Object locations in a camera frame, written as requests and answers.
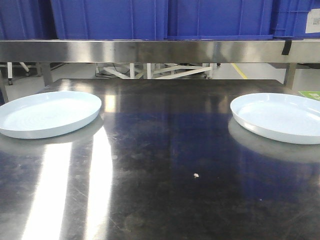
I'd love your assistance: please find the light blue plate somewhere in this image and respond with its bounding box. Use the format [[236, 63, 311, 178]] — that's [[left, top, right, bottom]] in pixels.
[[230, 93, 320, 145], [0, 91, 102, 139]]

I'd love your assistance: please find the blue plastic bin right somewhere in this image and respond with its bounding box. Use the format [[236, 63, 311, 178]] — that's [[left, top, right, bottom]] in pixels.
[[167, 0, 320, 41]]

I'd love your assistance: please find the blue plastic bin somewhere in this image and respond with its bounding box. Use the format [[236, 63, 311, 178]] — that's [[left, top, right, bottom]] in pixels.
[[50, 0, 168, 41], [167, 0, 320, 41], [0, 0, 57, 40]]

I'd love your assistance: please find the blue plastic bin centre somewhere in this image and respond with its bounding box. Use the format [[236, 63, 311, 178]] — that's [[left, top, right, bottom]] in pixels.
[[50, 0, 168, 41]]

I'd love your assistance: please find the black tape strip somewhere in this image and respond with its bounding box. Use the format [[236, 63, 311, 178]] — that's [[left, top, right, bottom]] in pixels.
[[281, 40, 292, 56]]

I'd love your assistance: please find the blue plastic bin left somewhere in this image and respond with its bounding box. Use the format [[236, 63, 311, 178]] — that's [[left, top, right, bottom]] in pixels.
[[0, 0, 57, 40]]

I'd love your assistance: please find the white paper label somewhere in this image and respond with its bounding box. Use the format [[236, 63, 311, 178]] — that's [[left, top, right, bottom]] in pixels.
[[305, 8, 320, 34]]

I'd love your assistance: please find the white metal frame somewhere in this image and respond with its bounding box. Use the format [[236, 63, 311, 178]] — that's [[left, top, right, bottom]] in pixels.
[[95, 63, 215, 80]]

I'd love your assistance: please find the stainless steel shelf rail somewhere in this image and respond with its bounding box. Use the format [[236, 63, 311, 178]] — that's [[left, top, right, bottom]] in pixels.
[[0, 39, 320, 63]]

